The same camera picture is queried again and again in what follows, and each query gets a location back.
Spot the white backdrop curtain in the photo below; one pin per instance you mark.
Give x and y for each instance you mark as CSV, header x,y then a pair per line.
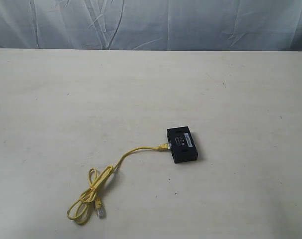
x,y
188,25

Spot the black network switch box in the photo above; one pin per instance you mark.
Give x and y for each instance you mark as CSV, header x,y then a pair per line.
x,y
181,144

